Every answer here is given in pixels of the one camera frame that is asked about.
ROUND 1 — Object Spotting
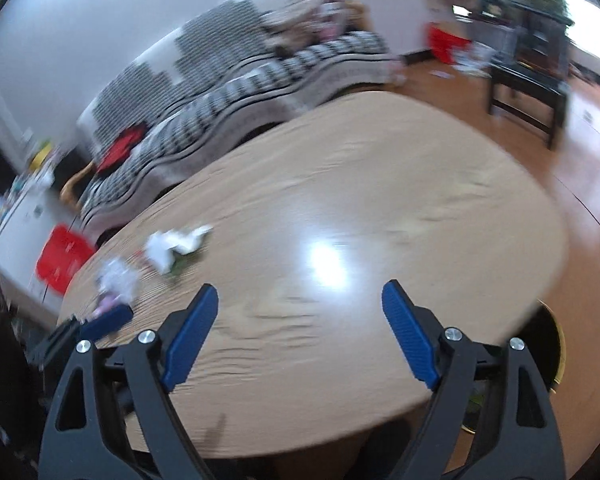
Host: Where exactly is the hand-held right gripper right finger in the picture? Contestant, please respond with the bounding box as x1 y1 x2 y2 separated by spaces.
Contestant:
381 280 567 480

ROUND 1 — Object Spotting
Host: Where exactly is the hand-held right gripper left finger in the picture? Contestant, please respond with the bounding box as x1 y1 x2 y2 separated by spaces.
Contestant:
39 283 220 480

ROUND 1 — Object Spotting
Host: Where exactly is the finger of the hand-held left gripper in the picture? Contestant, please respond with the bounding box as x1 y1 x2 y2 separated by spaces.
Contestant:
79 304 134 342

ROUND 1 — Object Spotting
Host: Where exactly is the pale wrapper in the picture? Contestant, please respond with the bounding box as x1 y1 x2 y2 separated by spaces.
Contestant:
94 257 142 313

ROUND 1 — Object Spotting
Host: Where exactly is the black bin with gold rim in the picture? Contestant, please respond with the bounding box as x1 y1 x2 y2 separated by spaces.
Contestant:
461 300 567 437

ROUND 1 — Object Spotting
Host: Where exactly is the red bear-shaped chair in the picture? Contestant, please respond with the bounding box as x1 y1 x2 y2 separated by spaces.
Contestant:
35 224 98 294

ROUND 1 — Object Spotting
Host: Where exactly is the white crumpled tissue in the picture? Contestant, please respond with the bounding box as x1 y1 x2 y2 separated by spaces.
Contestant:
145 225 214 275

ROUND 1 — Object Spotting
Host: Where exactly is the white cabinet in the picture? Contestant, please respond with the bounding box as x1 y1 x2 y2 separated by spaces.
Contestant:
0 180 83 313

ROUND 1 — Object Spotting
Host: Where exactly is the wooden sofa armrest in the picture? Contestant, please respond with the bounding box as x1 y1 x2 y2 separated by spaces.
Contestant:
347 1 370 27
60 164 95 209

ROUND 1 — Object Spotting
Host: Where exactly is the red cushion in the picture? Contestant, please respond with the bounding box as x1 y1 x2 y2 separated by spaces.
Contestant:
96 127 147 174

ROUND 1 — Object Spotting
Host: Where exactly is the yellow box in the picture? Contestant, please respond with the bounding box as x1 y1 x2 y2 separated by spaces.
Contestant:
29 142 54 167

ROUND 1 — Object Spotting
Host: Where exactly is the black white striped sofa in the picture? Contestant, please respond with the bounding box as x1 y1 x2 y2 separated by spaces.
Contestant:
77 0 402 231

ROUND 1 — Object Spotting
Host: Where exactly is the dark wooden stool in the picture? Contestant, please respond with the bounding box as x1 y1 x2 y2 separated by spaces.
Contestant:
487 57 572 149

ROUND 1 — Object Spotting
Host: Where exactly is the red bag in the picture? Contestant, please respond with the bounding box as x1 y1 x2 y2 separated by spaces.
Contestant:
426 22 474 64

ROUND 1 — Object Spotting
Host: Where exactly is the brown plush toy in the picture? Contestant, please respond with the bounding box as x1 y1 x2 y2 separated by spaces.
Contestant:
272 7 326 58

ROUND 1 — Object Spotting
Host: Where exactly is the dark plant stand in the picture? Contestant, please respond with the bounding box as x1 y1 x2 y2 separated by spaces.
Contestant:
510 2 578 79

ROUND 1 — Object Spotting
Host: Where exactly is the pink printed pillow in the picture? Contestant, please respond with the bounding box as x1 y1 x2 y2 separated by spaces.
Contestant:
319 0 352 37

